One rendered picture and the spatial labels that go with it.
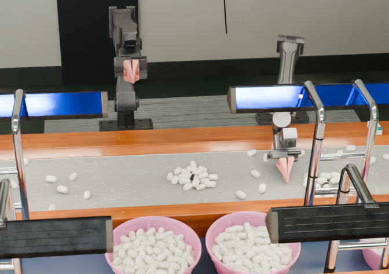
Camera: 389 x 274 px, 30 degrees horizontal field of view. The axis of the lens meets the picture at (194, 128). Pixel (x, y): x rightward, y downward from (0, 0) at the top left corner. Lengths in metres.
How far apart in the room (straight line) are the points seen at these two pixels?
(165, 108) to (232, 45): 1.64
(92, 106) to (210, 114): 0.84
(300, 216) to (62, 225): 0.52
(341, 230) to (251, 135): 0.91
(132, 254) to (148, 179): 0.35
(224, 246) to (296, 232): 0.47
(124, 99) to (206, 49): 1.84
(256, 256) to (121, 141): 0.67
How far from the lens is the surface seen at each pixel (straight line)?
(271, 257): 2.06
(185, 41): 4.34
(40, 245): 1.60
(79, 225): 1.59
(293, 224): 1.64
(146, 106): 2.84
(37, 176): 2.36
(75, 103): 2.05
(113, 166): 2.38
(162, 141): 2.46
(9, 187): 1.70
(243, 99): 2.09
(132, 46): 2.24
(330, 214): 1.66
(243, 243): 2.10
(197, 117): 2.77
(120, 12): 2.56
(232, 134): 2.51
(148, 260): 2.03
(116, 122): 2.72
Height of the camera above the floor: 2.12
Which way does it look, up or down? 32 degrees down
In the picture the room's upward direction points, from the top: 2 degrees clockwise
